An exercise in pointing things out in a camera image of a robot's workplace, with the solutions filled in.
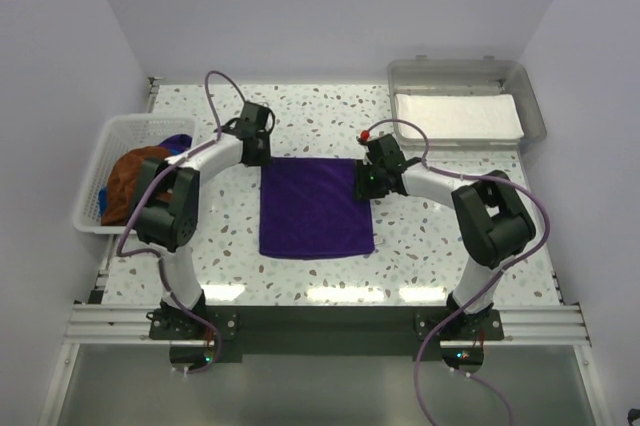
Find brown towel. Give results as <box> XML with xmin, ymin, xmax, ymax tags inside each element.
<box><xmin>101</xmin><ymin>146</ymin><xmax>172</xmax><ymax>226</ymax></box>

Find aluminium rail frame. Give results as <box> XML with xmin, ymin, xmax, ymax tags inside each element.
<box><xmin>66</xmin><ymin>81</ymin><xmax>589</xmax><ymax>346</ymax></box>

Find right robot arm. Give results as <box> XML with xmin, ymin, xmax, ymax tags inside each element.
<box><xmin>355</xmin><ymin>130</ymin><xmax>537</xmax><ymax>339</ymax></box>

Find white plastic laundry basket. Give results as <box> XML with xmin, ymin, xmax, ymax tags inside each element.
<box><xmin>72</xmin><ymin>113</ymin><xmax>199</xmax><ymax>235</ymax></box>

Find clear plastic bin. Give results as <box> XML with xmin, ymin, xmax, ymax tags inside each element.
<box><xmin>387</xmin><ymin>57</ymin><xmax>547</xmax><ymax>149</ymax></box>

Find purple towel in basket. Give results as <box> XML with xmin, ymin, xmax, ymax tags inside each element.
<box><xmin>158</xmin><ymin>134</ymin><xmax>193</xmax><ymax>155</ymax></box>

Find white folded towel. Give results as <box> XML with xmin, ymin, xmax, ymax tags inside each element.
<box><xmin>395</xmin><ymin>94</ymin><xmax>524</xmax><ymax>141</ymax></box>

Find purple cable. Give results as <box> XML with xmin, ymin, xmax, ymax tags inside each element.
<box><xmin>362</xmin><ymin>118</ymin><xmax>554</xmax><ymax>426</ymax></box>
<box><xmin>115</xmin><ymin>69</ymin><xmax>249</xmax><ymax>375</ymax></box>

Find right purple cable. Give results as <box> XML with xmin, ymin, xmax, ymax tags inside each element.
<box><xmin>362</xmin><ymin>118</ymin><xmax>554</xmax><ymax>426</ymax></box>

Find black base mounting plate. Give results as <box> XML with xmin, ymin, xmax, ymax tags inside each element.
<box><xmin>146</xmin><ymin>306</ymin><xmax>505</xmax><ymax>367</ymax></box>

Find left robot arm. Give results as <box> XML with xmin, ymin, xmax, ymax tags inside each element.
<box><xmin>125</xmin><ymin>101</ymin><xmax>276</xmax><ymax>340</ymax></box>

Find purple towel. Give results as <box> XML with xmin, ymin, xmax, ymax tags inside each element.
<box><xmin>158</xmin><ymin>134</ymin><xmax>193</xmax><ymax>155</ymax></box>
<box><xmin>259</xmin><ymin>157</ymin><xmax>375</xmax><ymax>260</ymax></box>

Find blue towel in basket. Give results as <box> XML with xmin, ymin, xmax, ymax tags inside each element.
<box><xmin>98</xmin><ymin>187</ymin><xmax>108</xmax><ymax>217</ymax></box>

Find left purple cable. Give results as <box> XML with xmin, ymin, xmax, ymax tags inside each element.
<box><xmin>115</xmin><ymin>69</ymin><xmax>249</xmax><ymax>375</ymax></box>

